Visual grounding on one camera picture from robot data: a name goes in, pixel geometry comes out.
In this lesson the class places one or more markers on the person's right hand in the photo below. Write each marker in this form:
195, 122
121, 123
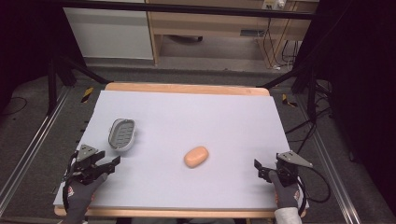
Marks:
286, 196

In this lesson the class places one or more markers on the black metal stand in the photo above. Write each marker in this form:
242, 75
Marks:
52, 87
311, 90

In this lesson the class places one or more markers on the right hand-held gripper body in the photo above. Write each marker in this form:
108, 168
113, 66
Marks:
288, 171

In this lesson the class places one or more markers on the metal floor rail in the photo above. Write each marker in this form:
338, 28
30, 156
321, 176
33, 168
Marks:
31, 146
331, 174

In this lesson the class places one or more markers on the black frame bar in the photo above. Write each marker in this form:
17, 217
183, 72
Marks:
186, 8

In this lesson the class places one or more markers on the yellow black floor tape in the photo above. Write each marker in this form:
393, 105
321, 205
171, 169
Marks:
87, 94
288, 101

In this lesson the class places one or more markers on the grey soap dish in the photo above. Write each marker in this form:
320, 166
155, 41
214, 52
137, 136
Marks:
122, 134

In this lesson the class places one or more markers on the white table mat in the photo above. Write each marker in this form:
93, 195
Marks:
193, 124

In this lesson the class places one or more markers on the white cabinet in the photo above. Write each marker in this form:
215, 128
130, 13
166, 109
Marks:
109, 34

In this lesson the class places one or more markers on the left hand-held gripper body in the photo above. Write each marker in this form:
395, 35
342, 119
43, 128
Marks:
84, 169

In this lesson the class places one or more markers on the black curtain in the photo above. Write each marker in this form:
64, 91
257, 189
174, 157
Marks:
364, 77
28, 37

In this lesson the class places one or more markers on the wooden table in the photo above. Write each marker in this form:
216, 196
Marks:
186, 89

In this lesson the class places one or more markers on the wooden desk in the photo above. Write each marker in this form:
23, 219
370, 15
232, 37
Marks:
211, 23

